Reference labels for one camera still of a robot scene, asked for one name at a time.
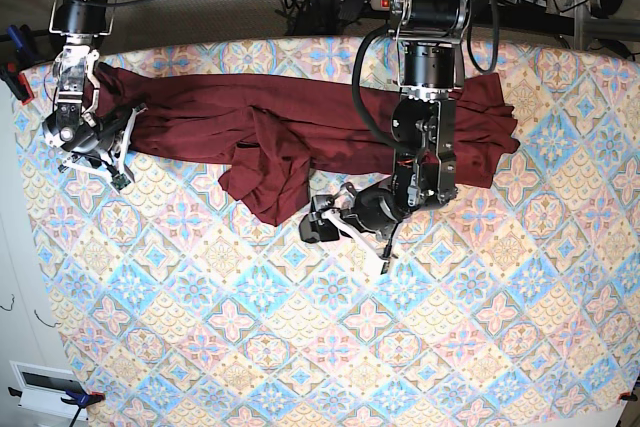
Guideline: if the maroon long-sleeve t-shirt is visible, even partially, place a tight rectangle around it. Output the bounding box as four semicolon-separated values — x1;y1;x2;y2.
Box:
95;63;520;226

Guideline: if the orange clamp lower right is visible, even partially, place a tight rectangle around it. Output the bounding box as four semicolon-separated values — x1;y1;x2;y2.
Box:
618;392;639;402

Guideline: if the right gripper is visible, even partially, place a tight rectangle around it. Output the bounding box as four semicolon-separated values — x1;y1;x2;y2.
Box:
58;103;146;192

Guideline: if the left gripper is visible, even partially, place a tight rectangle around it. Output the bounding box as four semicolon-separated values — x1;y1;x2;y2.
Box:
298;181;415;275

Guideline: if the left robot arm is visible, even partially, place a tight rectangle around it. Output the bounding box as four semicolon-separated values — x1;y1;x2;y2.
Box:
299;0;498;275

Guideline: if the blue clamp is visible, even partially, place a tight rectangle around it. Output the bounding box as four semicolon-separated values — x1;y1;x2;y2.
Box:
7;387;106;426
7;25;37;68

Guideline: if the white floor outlet box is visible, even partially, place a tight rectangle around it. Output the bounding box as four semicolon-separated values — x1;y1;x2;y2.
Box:
10;361;82;420

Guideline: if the white power strip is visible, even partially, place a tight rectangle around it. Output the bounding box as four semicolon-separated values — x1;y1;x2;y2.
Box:
370;0;391;13

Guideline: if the orange black clamp upper left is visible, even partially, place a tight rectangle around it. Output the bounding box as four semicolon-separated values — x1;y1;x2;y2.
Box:
0;63;34;105

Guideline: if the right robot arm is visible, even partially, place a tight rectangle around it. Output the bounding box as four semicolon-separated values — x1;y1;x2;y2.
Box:
42;0;146;192

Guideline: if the blue clamp lower left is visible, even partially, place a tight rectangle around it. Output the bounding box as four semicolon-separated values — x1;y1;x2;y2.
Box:
7;387;106;426

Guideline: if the blue clamp upper left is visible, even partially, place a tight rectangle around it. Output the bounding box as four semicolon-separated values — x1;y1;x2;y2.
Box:
7;25;37;68

